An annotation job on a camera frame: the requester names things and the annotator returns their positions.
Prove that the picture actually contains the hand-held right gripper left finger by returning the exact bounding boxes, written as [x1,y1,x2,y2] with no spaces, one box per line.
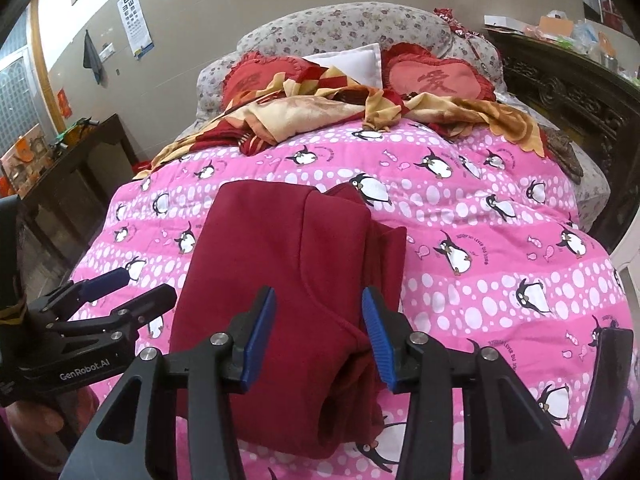
[60,286,277,480]

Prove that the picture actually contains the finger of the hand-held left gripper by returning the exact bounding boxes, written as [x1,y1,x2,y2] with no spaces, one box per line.
[37,266,132,320]
[47,283,178,343]

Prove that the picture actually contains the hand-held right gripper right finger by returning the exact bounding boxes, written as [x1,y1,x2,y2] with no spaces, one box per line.
[361,287,583,480]

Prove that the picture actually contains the dark red sweatshirt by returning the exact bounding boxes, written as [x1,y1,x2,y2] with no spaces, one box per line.
[170,180,408,461]

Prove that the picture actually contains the person's left hand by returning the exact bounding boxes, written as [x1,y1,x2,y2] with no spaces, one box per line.
[0,387,103,466]

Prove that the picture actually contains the dark wooden table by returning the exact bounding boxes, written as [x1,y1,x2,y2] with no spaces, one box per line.
[10,112,138,273]

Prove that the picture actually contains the pink penguin print blanket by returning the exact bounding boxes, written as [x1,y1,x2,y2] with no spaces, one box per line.
[67,122,633,480]

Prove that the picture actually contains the orange box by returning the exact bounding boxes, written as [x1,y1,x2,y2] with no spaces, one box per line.
[12,132,51,166]

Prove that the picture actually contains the green toy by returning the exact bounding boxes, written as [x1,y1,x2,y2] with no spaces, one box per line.
[55,117,101,143]

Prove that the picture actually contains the window with metal grille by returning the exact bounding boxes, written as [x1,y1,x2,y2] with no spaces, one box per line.
[0,35,43,161]

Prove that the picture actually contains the dark hanging cloth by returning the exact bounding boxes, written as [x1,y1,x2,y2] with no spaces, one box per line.
[82,30,107,86]

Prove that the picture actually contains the black phone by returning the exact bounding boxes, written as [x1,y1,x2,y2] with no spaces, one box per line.
[569,327,637,461]

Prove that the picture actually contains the red and yellow blanket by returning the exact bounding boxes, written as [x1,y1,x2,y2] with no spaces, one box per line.
[135,62,546,181]

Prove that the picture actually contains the red heart pillow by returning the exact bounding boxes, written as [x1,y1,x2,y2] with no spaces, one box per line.
[382,42,497,103]
[222,51,321,106]

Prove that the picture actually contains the grey floral mattress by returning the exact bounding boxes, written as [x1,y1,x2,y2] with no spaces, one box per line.
[572,152,612,233]

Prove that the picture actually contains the brown cloth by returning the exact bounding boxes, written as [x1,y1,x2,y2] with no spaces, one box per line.
[542,127,583,177]

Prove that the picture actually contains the white pillow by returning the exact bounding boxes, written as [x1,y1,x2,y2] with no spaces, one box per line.
[302,42,383,88]

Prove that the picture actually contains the dark carved wooden cabinet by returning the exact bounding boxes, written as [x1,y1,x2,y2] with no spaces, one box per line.
[487,27,640,246]

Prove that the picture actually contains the grey floral headboard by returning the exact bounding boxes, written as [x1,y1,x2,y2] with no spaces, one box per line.
[196,1,506,126]

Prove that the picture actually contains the red ruffled cloth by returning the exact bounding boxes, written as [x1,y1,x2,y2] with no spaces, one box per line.
[432,7,488,41]

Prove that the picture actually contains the flat white box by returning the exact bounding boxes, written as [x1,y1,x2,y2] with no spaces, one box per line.
[483,14,528,28]

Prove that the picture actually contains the orange paper bag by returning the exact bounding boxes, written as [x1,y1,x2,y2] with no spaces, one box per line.
[539,11,577,37]

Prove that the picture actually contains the clear plastic bag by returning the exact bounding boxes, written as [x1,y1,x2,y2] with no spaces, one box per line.
[570,19,608,53]

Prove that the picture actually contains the eye chart wall poster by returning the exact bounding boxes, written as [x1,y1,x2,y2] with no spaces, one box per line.
[116,0,153,57]

